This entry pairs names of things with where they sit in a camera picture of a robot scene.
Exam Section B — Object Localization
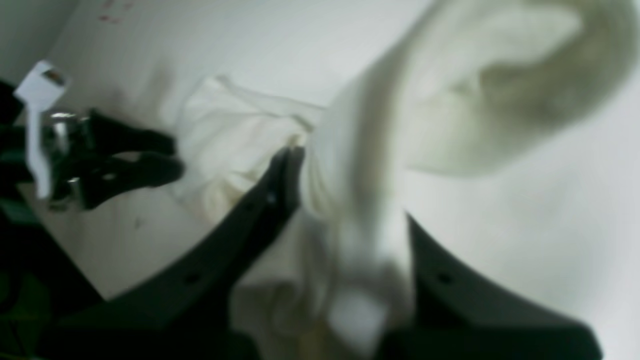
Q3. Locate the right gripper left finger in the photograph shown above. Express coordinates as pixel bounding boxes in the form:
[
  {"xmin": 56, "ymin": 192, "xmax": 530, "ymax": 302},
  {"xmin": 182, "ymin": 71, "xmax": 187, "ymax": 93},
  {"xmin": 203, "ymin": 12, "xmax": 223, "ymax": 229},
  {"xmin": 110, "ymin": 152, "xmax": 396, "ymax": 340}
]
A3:
[{"xmin": 39, "ymin": 146, "xmax": 305, "ymax": 360}]

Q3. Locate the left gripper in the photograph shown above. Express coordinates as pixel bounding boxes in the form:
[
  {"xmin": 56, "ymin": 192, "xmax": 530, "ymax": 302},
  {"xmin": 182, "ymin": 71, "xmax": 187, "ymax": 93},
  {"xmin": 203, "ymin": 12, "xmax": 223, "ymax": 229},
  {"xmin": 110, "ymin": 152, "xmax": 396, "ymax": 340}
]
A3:
[{"xmin": 42, "ymin": 108, "xmax": 185, "ymax": 212}]

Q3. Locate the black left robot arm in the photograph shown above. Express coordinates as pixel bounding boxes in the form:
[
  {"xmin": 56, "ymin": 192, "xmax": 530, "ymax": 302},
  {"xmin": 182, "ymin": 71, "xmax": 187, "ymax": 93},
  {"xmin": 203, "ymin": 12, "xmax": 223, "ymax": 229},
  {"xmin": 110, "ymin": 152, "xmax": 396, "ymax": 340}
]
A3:
[{"xmin": 1, "ymin": 82, "xmax": 185, "ymax": 317}]

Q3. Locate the white printed T-shirt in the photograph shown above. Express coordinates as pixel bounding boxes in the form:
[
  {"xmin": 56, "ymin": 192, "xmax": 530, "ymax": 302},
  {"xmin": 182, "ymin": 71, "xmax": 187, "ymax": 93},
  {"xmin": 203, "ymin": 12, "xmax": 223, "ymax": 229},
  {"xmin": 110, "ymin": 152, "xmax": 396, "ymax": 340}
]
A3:
[{"xmin": 173, "ymin": 0, "xmax": 639, "ymax": 360}]

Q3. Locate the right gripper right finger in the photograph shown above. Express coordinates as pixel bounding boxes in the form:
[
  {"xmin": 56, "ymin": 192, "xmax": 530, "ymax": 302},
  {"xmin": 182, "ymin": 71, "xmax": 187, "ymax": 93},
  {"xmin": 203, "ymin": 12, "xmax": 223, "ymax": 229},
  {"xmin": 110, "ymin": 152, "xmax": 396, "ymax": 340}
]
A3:
[{"xmin": 375, "ymin": 216, "xmax": 603, "ymax": 360}]

